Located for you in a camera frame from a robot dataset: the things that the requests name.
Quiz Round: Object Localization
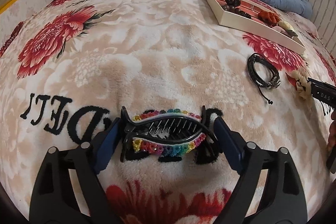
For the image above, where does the cream braided scrunchie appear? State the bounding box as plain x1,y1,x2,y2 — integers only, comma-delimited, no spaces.
290,67,311,100

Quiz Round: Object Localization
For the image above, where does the cream shell hair clip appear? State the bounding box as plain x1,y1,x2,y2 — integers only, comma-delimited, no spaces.
277,20,298,38

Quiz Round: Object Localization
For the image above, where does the black leather cord bracelet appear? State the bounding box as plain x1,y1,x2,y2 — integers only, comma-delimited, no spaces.
247,52,281,105

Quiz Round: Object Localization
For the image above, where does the red fabric scrunchie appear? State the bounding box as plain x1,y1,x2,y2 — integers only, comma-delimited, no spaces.
258,11,281,27

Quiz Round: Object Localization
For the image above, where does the rainbow rhinestone fish hair clip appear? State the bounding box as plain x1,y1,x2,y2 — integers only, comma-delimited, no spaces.
120,106,223,165

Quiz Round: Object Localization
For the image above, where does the small black claw hair clip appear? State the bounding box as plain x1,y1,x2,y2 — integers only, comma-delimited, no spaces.
224,0,241,7

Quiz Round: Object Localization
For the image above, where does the person's right hand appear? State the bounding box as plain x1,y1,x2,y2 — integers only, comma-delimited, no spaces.
326,110,336,174

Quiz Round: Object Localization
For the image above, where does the tray with brick pattern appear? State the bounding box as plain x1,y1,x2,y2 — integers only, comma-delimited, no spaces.
206,0,305,55

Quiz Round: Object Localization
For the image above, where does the floral plush bed blanket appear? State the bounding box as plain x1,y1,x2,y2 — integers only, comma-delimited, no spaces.
1,0,335,216

